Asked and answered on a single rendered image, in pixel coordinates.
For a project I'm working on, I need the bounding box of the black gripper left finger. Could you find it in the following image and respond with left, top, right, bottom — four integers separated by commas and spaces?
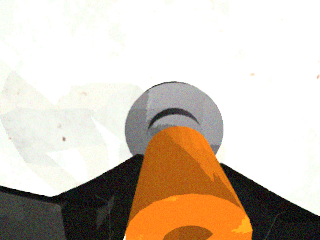
0, 155, 144, 240

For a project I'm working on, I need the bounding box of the grey round pedestal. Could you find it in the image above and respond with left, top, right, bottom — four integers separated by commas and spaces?
124, 81, 224, 156

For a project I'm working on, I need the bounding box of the orange knob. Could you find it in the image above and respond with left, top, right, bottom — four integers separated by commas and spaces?
125, 125, 253, 240

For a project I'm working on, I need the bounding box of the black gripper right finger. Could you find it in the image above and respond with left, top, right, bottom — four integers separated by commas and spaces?
220, 163, 320, 240

